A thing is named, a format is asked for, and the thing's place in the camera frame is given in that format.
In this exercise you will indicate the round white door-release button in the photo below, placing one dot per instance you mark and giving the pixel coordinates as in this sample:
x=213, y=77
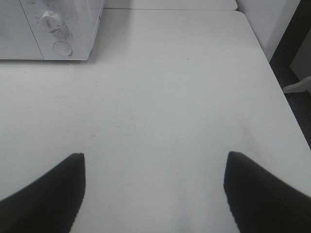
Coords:
x=62, y=48

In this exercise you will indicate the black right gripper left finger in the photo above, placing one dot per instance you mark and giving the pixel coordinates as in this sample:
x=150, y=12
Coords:
x=50, y=204

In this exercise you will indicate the white furniture foot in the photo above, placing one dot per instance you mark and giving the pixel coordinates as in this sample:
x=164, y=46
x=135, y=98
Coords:
x=302, y=86

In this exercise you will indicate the white microwave oven body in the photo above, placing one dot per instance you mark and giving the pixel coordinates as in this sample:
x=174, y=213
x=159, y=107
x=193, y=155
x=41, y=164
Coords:
x=81, y=21

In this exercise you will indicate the white timer knob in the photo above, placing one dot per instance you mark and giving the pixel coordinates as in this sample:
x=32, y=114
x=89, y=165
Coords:
x=51, y=20

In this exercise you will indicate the white microwave door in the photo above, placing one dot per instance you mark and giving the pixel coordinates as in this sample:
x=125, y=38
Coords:
x=16, y=37

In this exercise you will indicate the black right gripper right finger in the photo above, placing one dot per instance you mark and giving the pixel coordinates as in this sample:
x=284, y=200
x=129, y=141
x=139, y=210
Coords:
x=260, y=202

